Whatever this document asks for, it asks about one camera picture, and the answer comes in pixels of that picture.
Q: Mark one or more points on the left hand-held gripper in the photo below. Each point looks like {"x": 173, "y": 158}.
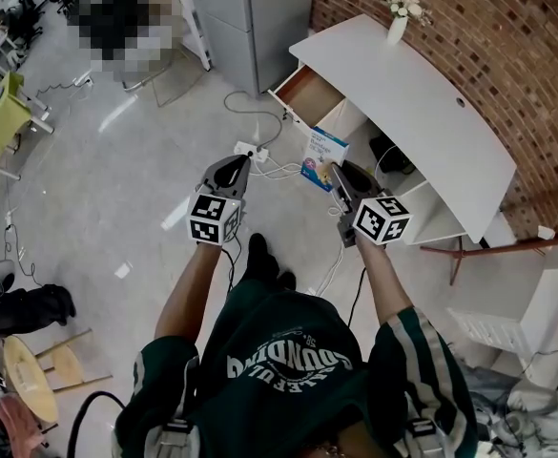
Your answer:
{"x": 209, "y": 217}

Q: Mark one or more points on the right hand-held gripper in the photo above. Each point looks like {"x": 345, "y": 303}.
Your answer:
{"x": 381, "y": 220}

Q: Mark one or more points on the small blue white box item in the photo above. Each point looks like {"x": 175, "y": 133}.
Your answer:
{"x": 320, "y": 153}

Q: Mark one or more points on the wooden drawer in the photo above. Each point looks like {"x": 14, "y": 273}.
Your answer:
{"x": 307, "y": 94}

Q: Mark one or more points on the person's right forearm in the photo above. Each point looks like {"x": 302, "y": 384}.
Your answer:
{"x": 386, "y": 279}

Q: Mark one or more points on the person's left forearm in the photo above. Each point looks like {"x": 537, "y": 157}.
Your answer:
{"x": 190, "y": 294}

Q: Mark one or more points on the black box under desk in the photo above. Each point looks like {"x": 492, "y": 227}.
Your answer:
{"x": 389, "y": 153}

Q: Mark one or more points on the white desk cabinet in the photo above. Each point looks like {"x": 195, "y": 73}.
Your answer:
{"x": 417, "y": 112}

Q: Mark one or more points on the person's black shoe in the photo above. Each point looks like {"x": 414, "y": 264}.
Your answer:
{"x": 262, "y": 260}

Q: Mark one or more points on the grey metal cabinet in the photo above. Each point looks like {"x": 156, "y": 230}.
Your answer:
{"x": 254, "y": 22}

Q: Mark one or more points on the white step ladder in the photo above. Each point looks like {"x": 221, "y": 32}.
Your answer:
{"x": 195, "y": 22}

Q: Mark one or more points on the white vase with flowers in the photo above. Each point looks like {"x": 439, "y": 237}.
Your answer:
{"x": 398, "y": 24}

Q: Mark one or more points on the small white power strip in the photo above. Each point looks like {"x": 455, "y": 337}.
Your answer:
{"x": 84, "y": 81}

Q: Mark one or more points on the brown wooden rack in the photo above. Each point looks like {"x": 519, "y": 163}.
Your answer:
{"x": 502, "y": 248}

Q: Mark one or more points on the person's green jersey shirt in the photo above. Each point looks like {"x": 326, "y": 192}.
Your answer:
{"x": 283, "y": 375}

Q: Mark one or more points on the white slatted shelf unit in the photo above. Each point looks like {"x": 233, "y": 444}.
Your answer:
{"x": 536, "y": 313}

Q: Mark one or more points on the black bag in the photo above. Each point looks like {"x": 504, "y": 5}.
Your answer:
{"x": 30, "y": 306}

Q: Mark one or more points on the round wooden stool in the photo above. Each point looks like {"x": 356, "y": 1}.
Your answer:
{"x": 28, "y": 377}

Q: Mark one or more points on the grey cloth pile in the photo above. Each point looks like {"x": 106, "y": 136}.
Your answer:
{"x": 541, "y": 418}

